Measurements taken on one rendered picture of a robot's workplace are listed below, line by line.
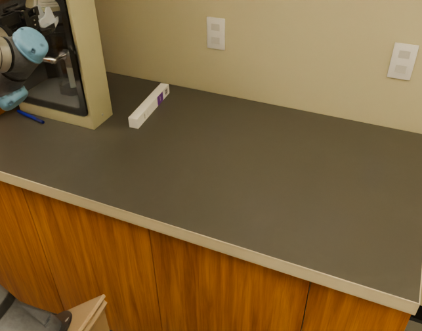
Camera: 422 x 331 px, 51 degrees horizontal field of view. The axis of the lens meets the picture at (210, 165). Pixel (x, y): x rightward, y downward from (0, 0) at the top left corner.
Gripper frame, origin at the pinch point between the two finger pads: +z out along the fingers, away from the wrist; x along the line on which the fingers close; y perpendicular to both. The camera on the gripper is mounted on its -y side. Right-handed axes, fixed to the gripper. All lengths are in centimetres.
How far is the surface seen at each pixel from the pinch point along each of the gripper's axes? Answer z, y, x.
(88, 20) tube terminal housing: 9.4, -2.0, -4.5
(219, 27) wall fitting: 45, -12, -32
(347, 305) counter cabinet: -25, -48, -95
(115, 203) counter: -26, -37, -32
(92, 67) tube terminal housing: 7.3, -16.5, -4.5
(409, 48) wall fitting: 45, -10, -95
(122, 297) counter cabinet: -24, -82, -26
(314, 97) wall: 46, -33, -68
